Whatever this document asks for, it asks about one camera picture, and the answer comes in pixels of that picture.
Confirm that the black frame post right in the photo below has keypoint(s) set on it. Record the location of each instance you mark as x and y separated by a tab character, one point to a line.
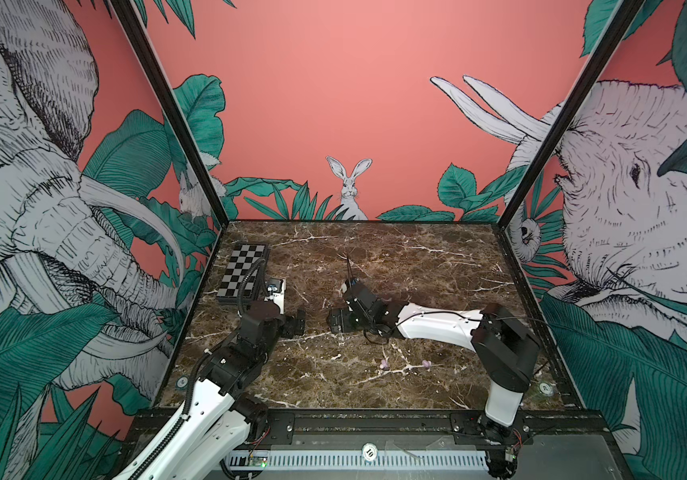
617	26

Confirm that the black frame post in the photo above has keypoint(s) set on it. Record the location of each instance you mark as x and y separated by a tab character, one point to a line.
130	20
617	26

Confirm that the black white checkerboard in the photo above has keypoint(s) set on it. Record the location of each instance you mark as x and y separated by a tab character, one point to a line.
239	263

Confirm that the white slotted cable duct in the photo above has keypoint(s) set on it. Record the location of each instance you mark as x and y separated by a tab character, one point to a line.
349	460

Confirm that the black front rail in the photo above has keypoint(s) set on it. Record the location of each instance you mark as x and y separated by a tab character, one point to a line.
287	426

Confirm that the black frame post left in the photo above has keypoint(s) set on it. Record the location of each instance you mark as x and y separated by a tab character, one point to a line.
130	20

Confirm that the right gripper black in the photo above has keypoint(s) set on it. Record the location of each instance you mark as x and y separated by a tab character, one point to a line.
345	313

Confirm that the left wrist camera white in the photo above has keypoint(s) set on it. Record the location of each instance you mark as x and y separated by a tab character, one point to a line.
276	292

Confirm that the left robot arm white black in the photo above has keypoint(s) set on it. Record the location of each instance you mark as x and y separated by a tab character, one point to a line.
217	416

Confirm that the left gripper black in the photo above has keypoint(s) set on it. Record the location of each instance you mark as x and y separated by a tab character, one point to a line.
291	329

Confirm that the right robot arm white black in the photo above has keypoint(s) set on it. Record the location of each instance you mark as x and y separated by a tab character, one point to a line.
506	348

